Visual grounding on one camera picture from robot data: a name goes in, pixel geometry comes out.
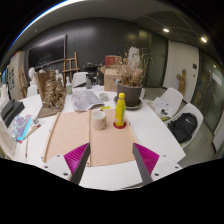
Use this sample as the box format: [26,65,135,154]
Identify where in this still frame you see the small white cup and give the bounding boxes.
[98,92,110,102]

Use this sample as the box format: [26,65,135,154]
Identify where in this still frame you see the long ceiling light panel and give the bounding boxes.
[9,0,84,51]

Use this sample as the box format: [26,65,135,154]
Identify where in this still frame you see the brown cardboard box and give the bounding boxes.
[99,65,123,93]

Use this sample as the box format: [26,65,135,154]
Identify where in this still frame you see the black backpack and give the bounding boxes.
[167,112,199,144]

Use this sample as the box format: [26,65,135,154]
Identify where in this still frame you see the printed newspaper sheet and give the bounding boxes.
[70,89,105,112]

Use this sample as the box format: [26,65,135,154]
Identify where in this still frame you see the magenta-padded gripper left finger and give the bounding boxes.
[42,142,92,186]

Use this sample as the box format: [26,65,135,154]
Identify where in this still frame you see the beige table mat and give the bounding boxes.
[42,108,139,168]

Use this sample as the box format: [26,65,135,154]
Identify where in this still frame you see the colourful picture book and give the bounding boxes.
[8,114,33,143]

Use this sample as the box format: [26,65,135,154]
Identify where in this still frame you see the brown rock sculpture on board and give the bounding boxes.
[34,69,67,118]

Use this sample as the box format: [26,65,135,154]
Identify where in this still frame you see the white spray bottle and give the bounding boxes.
[65,76,73,96]

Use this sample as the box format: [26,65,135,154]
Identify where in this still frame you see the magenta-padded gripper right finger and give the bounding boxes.
[131,142,184,186]

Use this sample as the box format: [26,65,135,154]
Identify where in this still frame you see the white shelf unit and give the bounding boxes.
[8,50,27,101]

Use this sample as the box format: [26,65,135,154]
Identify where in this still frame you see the long wooden paintbrush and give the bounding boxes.
[24,138,30,162]
[23,120,46,141]

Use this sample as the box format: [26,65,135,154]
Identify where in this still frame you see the yellow drink bottle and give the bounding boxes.
[114,92,127,128]

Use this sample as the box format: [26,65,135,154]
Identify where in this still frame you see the grey bottle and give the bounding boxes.
[85,73,93,90]

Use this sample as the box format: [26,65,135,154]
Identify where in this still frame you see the cream ceramic mug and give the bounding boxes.
[91,110,108,131]

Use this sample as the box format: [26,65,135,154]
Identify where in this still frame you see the dried plant in dark pot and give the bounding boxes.
[114,46,151,111]

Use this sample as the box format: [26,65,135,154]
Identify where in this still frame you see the red box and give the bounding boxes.
[104,54,123,68]

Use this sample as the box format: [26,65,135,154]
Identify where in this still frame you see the white canvas board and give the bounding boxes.
[0,116,18,159]

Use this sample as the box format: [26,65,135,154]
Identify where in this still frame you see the wooden figure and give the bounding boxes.
[176,68,188,96]

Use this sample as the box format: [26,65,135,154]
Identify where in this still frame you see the white plastic chair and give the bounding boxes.
[151,87,184,118]
[72,71,88,88]
[168,102,204,149]
[26,84,39,98]

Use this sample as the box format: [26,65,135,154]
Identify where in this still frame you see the black flat boxes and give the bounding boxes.
[0,99,26,128]

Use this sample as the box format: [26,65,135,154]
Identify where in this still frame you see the black wall screen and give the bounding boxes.
[27,34,67,69]

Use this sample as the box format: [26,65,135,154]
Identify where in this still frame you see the round ceiling spotlights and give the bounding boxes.
[162,27,208,44]

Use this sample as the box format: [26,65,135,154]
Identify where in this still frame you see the wooden easel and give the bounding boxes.
[62,51,81,83]
[17,64,29,99]

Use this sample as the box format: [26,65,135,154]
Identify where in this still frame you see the white plaster bust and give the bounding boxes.
[54,69,64,84]
[28,67,38,88]

